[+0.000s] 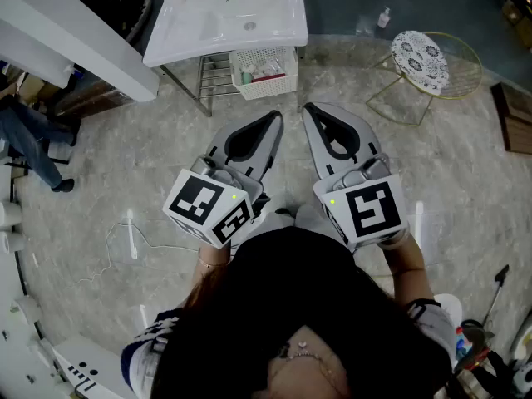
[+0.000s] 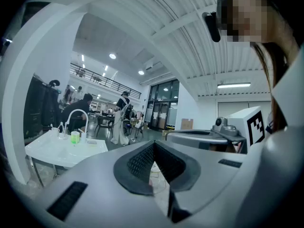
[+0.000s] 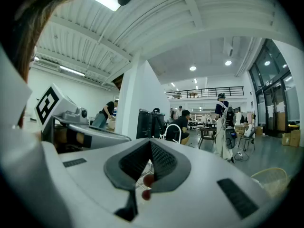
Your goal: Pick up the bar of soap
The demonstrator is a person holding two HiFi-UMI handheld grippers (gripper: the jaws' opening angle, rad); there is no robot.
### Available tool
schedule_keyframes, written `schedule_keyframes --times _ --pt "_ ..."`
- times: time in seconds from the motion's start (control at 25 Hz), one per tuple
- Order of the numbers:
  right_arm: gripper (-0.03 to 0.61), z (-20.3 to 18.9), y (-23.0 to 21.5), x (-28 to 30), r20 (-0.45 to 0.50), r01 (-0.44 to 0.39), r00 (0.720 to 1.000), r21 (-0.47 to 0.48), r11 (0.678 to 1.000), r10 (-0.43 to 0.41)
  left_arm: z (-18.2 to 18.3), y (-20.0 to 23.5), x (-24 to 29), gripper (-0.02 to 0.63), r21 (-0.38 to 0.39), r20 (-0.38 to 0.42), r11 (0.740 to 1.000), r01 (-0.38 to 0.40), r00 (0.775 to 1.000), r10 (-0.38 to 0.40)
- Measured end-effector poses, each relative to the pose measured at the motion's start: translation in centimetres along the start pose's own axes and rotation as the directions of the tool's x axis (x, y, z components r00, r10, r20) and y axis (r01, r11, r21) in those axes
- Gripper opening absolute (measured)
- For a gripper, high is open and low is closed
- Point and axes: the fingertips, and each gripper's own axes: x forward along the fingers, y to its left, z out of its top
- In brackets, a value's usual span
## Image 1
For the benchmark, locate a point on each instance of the person's left forearm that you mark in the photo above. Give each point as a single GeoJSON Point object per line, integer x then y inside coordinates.
{"type": "Point", "coordinates": [210, 272]}

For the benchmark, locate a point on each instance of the person's white patterned shirt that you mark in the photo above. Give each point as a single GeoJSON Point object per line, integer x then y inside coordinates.
{"type": "Point", "coordinates": [436, 326]}

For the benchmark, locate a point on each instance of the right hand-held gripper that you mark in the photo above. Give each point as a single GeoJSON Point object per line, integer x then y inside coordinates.
{"type": "Point", "coordinates": [370, 210]}

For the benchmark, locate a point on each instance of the dark wooden crate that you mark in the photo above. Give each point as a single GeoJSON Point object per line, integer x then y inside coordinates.
{"type": "Point", "coordinates": [517, 123]}

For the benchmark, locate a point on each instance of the person's white shoe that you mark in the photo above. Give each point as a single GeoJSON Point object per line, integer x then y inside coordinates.
{"type": "Point", "coordinates": [276, 223]}
{"type": "Point", "coordinates": [311, 218]}

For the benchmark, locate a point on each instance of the white perforated plastic basket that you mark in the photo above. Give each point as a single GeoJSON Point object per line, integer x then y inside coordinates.
{"type": "Point", "coordinates": [270, 90]}

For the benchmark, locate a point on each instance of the cardboard box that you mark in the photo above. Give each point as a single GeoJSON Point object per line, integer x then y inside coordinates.
{"type": "Point", "coordinates": [519, 19]}

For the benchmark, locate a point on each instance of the white long counter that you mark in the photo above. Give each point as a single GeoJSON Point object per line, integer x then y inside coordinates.
{"type": "Point", "coordinates": [62, 35]}

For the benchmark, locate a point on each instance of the metal washbasin stand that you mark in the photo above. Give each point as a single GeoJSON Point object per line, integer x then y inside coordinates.
{"type": "Point", "coordinates": [208, 81]}

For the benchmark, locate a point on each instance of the white pump bottle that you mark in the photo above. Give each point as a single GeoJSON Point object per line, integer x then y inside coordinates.
{"type": "Point", "coordinates": [384, 18]}

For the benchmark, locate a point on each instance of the green bottle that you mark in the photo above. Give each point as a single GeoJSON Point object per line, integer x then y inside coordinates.
{"type": "Point", "coordinates": [246, 76]}

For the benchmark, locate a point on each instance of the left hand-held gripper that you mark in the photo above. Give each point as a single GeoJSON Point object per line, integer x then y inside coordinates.
{"type": "Point", "coordinates": [195, 206]}

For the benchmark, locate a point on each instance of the pile of cleaning tools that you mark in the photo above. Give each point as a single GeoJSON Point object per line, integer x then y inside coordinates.
{"type": "Point", "coordinates": [490, 360]}

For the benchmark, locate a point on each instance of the white curved machine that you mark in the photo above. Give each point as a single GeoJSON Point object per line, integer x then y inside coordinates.
{"type": "Point", "coordinates": [25, 347]}

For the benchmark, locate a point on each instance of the white ceramic washbasin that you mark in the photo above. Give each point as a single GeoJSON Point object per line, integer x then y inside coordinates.
{"type": "Point", "coordinates": [232, 23]}

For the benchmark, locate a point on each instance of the person's right forearm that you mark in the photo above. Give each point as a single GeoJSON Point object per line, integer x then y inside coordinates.
{"type": "Point", "coordinates": [409, 272]}

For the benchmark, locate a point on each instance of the red flat packet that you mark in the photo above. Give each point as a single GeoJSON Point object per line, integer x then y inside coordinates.
{"type": "Point", "coordinates": [269, 77]}

